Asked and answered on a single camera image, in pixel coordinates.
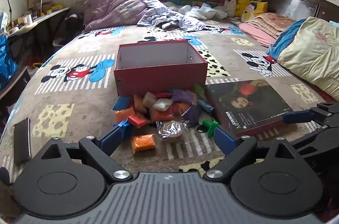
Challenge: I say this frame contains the green plastic screw toy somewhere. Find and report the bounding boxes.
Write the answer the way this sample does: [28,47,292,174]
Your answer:
[197,119,220,138]

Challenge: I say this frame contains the dark wooden headboard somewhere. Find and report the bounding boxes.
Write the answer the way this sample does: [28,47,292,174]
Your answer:
[261,0,339,23]

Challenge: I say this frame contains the orange clay packet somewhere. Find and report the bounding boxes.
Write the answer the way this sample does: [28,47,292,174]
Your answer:
[131,133,157,152]

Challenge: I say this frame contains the pink quilt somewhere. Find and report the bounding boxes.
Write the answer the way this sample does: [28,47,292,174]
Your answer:
[82,0,165,31]

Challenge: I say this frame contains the red cardboard box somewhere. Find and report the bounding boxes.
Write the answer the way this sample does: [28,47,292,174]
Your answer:
[114,39,208,98]

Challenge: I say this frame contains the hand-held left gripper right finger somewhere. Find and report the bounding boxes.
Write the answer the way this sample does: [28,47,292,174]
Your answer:
[203,127,301,183]

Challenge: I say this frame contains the blue plastic bag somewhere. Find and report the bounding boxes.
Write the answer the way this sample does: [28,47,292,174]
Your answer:
[0,35,18,89]

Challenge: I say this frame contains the cream and blue quilt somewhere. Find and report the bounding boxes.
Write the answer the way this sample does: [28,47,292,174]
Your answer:
[267,16,339,101]

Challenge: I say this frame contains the white plastic bag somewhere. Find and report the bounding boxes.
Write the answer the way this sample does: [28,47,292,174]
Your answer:
[179,3,228,21]

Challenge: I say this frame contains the yellow printed cushion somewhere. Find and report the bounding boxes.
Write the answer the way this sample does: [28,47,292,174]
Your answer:
[241,1,268,23]

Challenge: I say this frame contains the brown wooden board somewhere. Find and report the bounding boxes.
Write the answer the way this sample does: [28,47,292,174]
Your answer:
[0,65,29,108]

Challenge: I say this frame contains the cluttered desk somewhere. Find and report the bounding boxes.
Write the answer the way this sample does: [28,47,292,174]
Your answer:
[5,6,71,55]

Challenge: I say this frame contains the dark hardcover book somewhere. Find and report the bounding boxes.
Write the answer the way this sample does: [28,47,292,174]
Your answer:
[205,79,294,137]

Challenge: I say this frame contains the striped crumpled clothes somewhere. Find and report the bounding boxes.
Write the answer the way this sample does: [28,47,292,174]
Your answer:
[137,0,207,32]

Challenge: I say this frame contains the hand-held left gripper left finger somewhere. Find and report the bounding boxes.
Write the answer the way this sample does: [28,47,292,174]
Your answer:
[40,121,133,183]

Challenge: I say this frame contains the yellow plush toy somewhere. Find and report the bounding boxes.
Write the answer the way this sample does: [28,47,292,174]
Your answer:
[233,0,261,17]

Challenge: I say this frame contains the printed cartoon blanket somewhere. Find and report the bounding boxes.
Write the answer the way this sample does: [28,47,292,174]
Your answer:
[0,24,339,182]

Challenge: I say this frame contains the pink folded blanket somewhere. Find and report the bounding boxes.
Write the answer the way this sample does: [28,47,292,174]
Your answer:
[238,13,296,47]

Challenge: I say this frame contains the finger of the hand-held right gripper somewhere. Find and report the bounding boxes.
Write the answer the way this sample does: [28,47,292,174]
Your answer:
[281,102,339,126]
[290,125,339,153]

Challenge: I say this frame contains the white plush toy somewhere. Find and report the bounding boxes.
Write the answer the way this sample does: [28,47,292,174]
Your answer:
[224,0,237,17]

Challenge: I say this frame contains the pile of colourful clay packets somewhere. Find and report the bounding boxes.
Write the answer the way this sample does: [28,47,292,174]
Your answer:
[113,88,214,132]

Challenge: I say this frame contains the black phone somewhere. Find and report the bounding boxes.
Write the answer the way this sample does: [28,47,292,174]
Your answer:
[13,118,32,165]

